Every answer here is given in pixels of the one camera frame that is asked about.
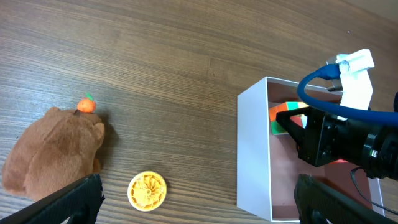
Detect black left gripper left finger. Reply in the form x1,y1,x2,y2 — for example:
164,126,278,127
1,174,104,224

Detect red toy truck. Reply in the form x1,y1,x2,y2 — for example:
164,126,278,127
331,159,348,164

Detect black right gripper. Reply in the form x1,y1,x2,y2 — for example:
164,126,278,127
276,106,397,180

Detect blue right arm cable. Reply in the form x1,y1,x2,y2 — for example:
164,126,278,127
296,63,398,127

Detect white box pink inside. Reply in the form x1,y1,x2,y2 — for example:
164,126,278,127
237,77,385,222

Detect small orange fruit toy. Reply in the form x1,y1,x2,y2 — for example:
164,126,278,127
77,93,96,113

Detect colourful puzzle cube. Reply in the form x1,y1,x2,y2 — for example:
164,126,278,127
269,101,308,136

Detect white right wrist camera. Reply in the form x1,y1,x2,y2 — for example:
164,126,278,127
326,49,374,110

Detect brown plush capybara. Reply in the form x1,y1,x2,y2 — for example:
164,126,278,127
2,107,105,201

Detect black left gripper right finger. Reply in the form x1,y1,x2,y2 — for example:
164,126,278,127
294,174,395,224

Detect yellow round wheel toy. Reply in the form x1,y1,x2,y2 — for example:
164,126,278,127
127,171,167,212

